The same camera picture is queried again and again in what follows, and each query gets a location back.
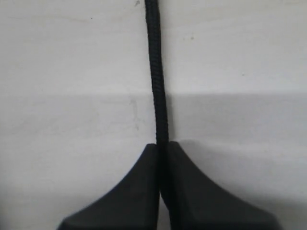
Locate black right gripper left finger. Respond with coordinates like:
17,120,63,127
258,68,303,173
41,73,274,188
59,144,159,230

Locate black cord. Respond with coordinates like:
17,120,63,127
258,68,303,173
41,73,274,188
144,0,171,230

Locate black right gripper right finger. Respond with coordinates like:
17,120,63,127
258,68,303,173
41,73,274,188
161,141,282,230

